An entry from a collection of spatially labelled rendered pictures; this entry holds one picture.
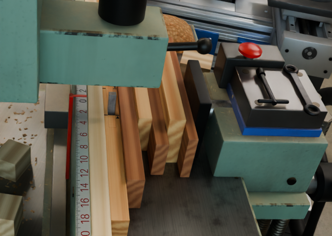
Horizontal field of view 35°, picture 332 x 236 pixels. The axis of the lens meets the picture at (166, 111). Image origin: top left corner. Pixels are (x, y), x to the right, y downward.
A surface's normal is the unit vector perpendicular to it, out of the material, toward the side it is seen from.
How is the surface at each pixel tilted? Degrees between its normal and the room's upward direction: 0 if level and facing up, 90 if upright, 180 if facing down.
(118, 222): 90
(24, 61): 90
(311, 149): 90
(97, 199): 0
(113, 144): 0
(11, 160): 0
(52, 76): 90
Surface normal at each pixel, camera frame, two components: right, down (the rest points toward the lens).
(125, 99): 0.15, -0.77
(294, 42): -0.11, 0.62
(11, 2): 0.13, 0.64
